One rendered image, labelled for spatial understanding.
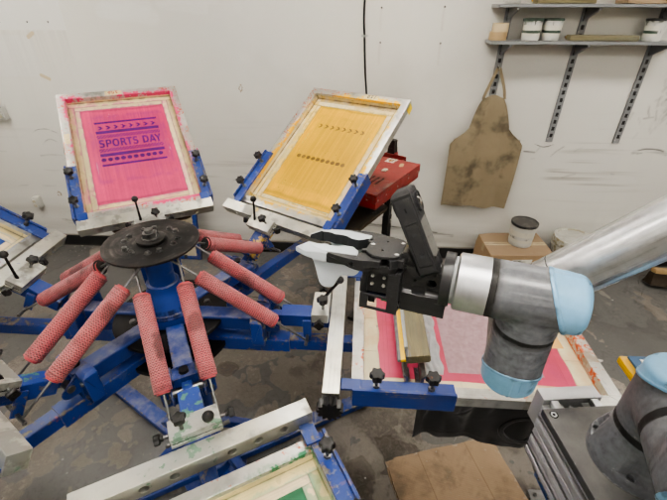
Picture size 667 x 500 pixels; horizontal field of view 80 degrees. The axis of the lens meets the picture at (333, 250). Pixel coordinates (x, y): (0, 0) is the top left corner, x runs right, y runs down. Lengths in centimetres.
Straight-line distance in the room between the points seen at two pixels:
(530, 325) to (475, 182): 289
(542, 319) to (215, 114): 304
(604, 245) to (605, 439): 40
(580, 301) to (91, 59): 350
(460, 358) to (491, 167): 213
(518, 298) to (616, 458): 46
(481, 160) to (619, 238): 273
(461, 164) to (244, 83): 173
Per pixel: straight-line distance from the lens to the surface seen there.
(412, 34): 308
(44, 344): 143
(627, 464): 90
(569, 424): 97
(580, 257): 64
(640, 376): 82
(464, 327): 155
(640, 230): 63
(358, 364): 131
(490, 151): 329
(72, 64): 375
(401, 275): 51
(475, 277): 50
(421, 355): 126
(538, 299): 51
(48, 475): 263
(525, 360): 57
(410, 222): 49
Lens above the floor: 196
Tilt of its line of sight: 32 degrees down
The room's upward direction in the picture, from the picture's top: straight up
